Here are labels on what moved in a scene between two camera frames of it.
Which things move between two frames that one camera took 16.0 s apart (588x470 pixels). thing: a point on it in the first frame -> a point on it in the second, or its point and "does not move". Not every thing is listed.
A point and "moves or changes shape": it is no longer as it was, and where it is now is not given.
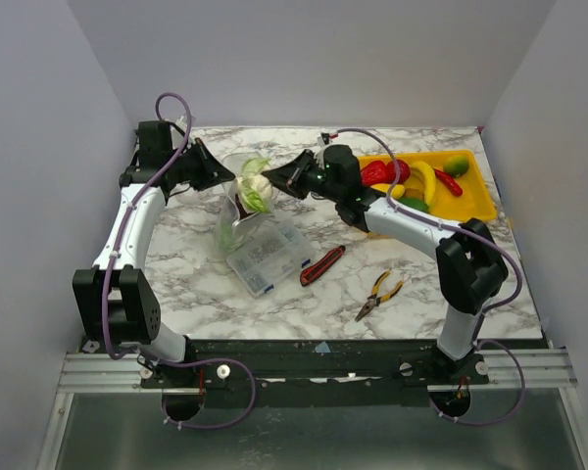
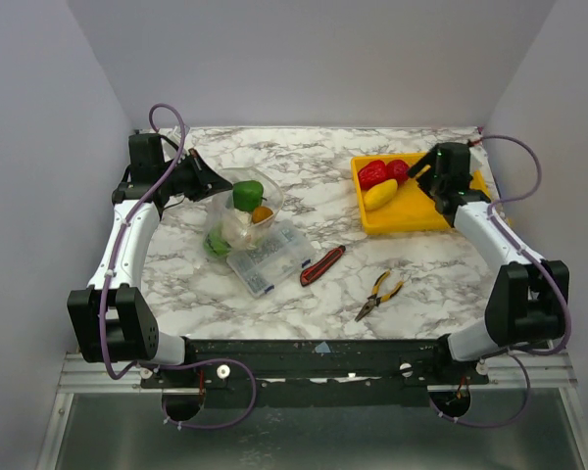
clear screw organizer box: x=280 y=253 does not move
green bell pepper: x=416 y=203 -> x=248 y=195
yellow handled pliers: x=373 y=300 does not move
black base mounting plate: x=313 y=373 does not move
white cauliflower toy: x=255 y=190 -> x=238 y=230
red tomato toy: x=405 y=171 does not move
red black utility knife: x=325 y=261 does not move
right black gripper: x=303 y=171 -> x=431 y=166
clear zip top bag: x=236 y=235 moves or changes shape
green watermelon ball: x=226 y=236 -> x=215 y=244
